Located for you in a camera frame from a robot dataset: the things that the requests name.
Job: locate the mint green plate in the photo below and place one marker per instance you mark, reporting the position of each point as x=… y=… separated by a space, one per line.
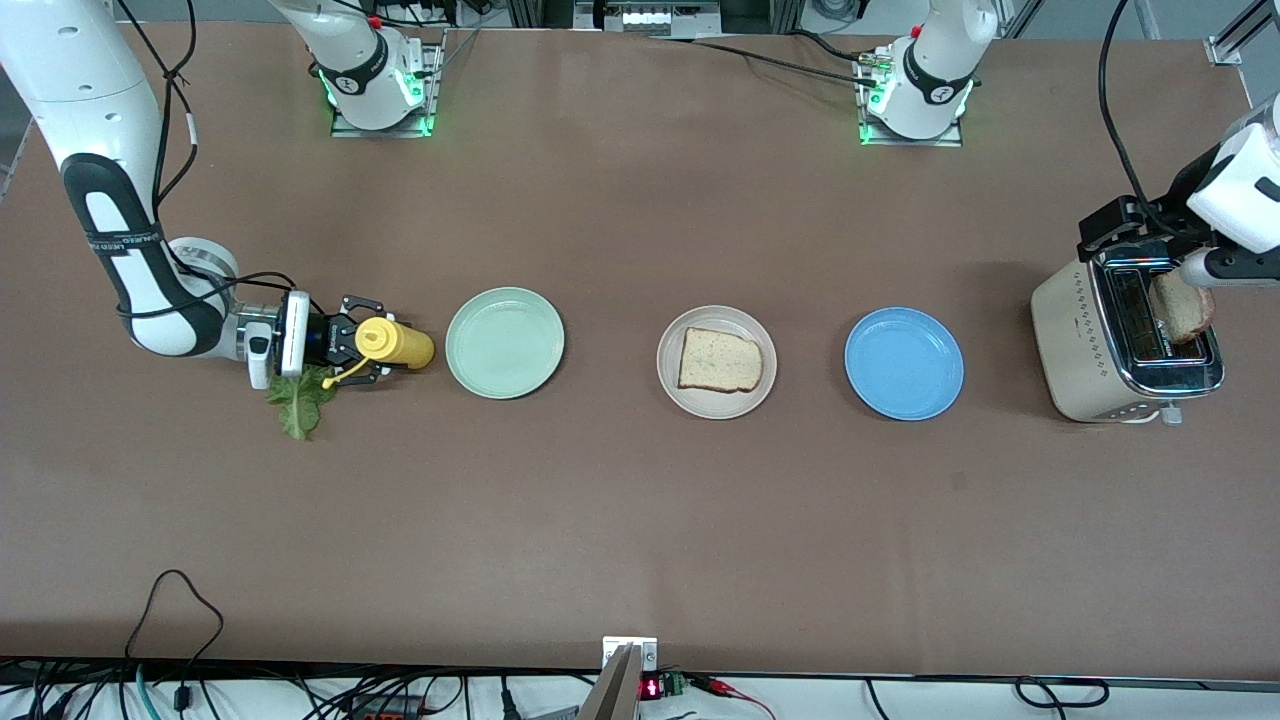
x=505 y=345

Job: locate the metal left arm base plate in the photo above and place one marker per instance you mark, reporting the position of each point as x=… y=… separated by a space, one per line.
x=910 y=142

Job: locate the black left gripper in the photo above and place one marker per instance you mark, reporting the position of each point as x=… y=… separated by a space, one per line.
x=1178 y=212

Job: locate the yellow mustard squeeze bottle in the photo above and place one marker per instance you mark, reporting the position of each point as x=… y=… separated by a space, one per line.
x=405 y=345

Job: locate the small red digit display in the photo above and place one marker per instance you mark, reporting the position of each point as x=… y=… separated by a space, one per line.
x=652 y=687

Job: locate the green lettuce leaf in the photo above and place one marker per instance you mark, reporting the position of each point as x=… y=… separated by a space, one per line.
x=298 y=405

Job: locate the square bread slice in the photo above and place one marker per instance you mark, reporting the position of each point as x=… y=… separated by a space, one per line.
x=720 y=360

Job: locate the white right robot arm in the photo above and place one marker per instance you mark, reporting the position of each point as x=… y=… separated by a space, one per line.
x=100 y=100

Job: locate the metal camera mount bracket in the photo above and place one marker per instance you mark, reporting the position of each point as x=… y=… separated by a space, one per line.
x=620 y=690

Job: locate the beige chrome toaster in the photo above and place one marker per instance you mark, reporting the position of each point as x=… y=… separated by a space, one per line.
x=1070 y=340

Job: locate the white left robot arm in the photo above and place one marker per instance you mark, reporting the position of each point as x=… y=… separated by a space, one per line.
x=940 y=60

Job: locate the beige plate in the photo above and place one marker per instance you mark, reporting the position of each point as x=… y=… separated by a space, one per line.
x=716 y=410

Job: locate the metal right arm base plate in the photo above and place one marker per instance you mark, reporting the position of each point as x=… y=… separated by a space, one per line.
x=380 y=132

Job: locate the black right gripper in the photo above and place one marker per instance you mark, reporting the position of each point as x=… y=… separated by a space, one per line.
x=322 y=334

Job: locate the black box with lights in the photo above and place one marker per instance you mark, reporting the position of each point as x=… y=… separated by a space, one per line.
x=645 y=18

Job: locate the blue plate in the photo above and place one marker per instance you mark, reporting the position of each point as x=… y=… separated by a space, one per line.
x=904 y=365

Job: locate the aluminium frame profile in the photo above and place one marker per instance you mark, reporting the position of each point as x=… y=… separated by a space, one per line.
x=1225 y=48

